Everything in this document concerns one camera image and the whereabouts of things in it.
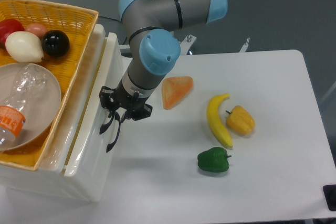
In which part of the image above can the white metal table bracket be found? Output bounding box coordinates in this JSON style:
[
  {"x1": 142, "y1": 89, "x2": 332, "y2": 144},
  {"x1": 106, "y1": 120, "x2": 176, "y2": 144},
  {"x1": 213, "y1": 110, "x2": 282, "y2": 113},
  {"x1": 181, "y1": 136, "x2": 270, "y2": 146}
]
[{"x1": 239, "y1": 37, "x2": 250, "y2": 53}]

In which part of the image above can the pink toy egg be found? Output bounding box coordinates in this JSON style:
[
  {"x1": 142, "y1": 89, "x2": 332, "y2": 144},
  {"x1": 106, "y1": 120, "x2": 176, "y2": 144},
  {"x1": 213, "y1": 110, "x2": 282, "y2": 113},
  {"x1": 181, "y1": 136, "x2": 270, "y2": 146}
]
[{"x1": 25, "y1": 23, "x2": 48, "y2": 39}]

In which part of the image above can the white drawer cabinet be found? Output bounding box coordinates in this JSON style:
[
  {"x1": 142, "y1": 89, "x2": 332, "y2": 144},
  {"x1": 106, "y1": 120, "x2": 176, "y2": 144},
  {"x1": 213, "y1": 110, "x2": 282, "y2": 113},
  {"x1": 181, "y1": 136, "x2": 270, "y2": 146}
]
[{"x1": 1, "y1": 25, "x2": 123, "y2": 201}]

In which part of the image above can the orange toy bread wedge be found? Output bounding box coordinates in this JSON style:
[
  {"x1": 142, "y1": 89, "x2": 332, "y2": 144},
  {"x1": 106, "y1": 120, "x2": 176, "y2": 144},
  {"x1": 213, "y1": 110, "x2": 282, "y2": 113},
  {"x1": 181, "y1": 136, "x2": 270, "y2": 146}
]
[{"x1": 161, "y1": 76, "x2": 194, "y2": 110}]

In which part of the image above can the yellow wicker basket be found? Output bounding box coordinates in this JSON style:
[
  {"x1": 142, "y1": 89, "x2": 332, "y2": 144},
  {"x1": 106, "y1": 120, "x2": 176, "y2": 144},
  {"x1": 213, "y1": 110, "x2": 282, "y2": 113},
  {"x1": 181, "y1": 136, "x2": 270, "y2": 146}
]
[{"x1": 1, "y1": 0, "x2": 99, "y2": 171}]

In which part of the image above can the white toy pear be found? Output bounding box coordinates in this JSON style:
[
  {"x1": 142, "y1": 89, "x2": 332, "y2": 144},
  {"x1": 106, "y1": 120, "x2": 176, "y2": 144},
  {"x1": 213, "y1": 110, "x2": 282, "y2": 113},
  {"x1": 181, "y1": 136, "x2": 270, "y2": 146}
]
[{"x1": 5, "y1": 31, "x2": 44, "y2": 63}]

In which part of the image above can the black toy ball fruit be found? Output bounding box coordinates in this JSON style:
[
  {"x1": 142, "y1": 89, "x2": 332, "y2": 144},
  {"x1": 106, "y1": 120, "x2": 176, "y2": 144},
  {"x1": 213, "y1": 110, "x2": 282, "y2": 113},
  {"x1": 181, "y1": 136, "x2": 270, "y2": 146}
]
[{"x1": 41, "y1": 30, "x2": 70, "y2": 58}]

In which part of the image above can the yellow toy bell pepper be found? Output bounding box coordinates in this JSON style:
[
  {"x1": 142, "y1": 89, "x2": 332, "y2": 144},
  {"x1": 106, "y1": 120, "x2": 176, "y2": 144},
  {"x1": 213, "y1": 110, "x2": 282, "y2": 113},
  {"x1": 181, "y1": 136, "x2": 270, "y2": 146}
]
[{"x1": 226, "y1": 105, "x2": 255, "y2": 135}]

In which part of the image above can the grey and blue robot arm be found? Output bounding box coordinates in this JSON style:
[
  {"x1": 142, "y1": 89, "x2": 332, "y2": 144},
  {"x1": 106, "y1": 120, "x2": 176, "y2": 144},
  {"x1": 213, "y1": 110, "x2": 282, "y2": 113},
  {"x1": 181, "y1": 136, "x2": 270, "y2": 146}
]
[{"x1": 99, "y1": 0, "x2": 228, "y2": 122}]

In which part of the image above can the green toy bell pepper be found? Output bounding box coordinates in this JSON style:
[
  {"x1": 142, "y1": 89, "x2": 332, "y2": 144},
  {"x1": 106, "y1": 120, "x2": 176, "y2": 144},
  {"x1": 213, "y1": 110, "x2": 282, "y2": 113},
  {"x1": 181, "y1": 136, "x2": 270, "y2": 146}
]
[{"x1": 197, "y1": 147, "x2": 231, "y2": 173}]

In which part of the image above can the black corner object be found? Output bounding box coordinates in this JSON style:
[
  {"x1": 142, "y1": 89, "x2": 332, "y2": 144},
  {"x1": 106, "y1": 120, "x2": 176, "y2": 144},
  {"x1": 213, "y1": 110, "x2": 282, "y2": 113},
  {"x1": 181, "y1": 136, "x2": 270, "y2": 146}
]
[{"x1": 323, "y1": 184, "x2": 336, "y2": 211}]

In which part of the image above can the yellow toy banana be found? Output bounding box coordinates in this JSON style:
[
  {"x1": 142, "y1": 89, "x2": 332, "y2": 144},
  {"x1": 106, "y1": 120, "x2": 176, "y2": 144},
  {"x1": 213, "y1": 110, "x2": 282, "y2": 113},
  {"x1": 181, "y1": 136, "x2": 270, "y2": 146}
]
[{"x1": 206, "y1": 93, "x2": 233, "y2": 148}]

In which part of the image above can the beige plate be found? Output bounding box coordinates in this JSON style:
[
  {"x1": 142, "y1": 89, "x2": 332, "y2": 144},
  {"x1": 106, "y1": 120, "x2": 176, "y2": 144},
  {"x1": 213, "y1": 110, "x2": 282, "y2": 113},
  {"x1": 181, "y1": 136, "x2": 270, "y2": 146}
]
[{"x1": 1, "y1": 63, "x2": 61, "y2": 151}]

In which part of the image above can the white drawer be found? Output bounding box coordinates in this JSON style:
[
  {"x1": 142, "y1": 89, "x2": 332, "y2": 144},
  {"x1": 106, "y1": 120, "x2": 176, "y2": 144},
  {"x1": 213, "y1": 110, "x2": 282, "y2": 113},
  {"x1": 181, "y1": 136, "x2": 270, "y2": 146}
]
[
  {"x1": 64, "y1": 33, "x2": 123, "y2": 201},
  {"x1": 99, "y1": 119, "x2": 121, "y2": 200}
]

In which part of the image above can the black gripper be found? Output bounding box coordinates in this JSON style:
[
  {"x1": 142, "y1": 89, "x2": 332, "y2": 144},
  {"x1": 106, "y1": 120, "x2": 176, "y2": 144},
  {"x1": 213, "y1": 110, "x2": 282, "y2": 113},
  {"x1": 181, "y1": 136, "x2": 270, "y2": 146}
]
[{"x1": 99, "y1": 81, "x2": 153, "y2": 123}]

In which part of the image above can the clear plastic bottle orange label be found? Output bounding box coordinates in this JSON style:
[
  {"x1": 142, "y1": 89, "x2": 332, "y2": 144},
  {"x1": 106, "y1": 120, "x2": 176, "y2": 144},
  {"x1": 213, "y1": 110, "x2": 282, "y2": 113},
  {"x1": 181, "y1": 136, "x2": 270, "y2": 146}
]
[{"x1": 1, "y1": 63, "x2": 47, "y2": 152}]

